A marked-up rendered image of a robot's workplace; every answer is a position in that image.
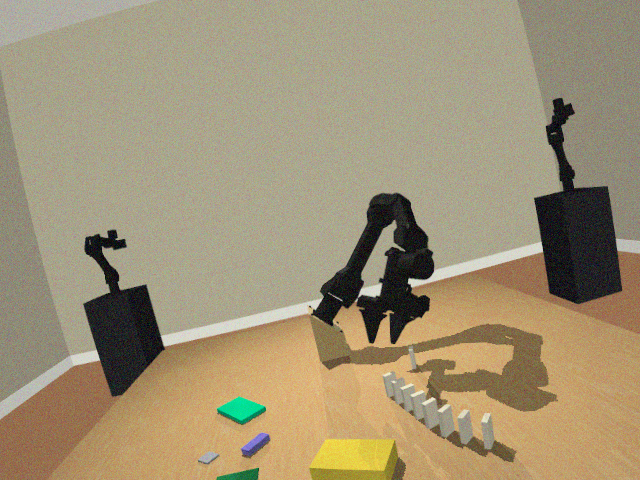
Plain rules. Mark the purple rectangular block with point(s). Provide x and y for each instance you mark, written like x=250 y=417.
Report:
x=256 y=443

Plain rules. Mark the white domino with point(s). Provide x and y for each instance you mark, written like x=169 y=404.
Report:
x=429 y=408
x=397 y=384
x=388 y=378
x=465 y=426
x=446 y=420
x=406 y=392
x=412 y=356
x=417 y=399
x=487 y=430

